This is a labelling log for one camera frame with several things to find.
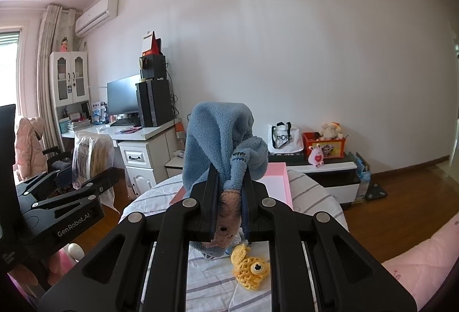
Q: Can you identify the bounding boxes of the plastic-covered chair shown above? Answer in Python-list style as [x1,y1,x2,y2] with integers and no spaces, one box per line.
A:
[72,131,116,214]

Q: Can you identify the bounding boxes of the red toy box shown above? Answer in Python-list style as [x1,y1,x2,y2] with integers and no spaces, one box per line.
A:
[302,132,347,159]

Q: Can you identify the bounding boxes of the pink jacket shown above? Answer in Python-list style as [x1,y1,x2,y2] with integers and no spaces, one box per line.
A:
[14,116,48,181]

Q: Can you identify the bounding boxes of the black and white low cabinet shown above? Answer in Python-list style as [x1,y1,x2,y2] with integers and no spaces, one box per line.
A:
[287,152,361,206]

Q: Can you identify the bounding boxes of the yellow crochet scrunchie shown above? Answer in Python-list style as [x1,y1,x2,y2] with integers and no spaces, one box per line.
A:
[230,242,269,293]

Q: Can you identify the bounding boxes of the red and white calendar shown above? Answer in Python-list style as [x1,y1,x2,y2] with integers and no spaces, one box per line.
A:
[141,31,162,56]

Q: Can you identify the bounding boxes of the black box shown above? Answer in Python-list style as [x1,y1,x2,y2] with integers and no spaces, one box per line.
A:
[139,54,168,82]

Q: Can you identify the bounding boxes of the pink heart plush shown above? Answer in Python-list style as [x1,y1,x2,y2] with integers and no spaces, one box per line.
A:
[308,146,325,168]

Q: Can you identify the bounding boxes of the stack of books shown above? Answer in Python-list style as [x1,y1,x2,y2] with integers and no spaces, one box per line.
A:
[66,116,92,134]

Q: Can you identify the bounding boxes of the blue cardboard boxes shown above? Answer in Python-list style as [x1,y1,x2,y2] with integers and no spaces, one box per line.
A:
[354,152,372,204]

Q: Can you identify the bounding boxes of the bottles on desk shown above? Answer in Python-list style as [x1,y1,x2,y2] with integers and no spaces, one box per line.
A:
[91,102,108,125]

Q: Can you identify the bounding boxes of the white air conditioner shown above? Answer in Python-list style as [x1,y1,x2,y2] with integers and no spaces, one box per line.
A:
[75,0,119,38]

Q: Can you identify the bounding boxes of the white side table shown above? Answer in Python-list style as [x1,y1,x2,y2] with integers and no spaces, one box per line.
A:
[165,153,186,178]

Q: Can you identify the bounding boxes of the pink box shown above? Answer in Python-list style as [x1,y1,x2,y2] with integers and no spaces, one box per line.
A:
[168,162,294,213]

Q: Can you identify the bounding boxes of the black computer tower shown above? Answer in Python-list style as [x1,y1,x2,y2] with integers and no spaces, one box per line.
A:
[135,80,175,128]

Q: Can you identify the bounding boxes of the black computer monitor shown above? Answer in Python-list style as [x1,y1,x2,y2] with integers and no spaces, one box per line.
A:
[107,74,141,119]

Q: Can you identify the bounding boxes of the pink plush toy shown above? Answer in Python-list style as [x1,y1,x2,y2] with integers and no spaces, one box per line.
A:
[7,243,85,298]

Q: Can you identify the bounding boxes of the black cables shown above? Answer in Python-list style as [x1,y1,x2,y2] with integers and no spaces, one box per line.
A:
[168,63,180,121]

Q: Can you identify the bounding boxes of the white tote bag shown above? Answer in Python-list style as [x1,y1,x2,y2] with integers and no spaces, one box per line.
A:
[267,122,304,155]

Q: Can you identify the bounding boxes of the white desk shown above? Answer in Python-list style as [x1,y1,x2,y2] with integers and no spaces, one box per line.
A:
[61,117,188,198]

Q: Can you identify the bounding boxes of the black chair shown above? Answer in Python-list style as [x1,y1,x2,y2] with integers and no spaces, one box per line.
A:
[41,145,77,191]

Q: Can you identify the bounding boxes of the window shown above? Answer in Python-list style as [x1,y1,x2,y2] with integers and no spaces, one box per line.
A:
[0,30,21,105]

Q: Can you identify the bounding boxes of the pink quilt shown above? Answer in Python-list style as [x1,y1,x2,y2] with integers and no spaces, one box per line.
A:
[380,212,459,300]

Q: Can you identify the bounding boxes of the beige plush animal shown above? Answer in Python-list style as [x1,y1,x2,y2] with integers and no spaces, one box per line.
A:
[319,122,344,141]

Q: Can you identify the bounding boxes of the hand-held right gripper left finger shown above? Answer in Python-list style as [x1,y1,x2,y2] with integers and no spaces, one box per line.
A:
[38,166,220,312]

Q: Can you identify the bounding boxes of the black bathroom scale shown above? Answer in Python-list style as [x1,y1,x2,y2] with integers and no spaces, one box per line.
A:
[366,183,388,201]

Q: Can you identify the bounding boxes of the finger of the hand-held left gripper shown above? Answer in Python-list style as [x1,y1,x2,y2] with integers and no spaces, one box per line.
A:
[20,167,120,224]
[16,170,78,200]

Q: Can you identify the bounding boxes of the white glass-door cabinet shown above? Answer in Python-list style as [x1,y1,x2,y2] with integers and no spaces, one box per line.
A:
[48,51,90,113]

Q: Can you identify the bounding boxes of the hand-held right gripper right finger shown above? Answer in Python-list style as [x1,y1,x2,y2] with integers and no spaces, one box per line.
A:
[240,173,418,312]

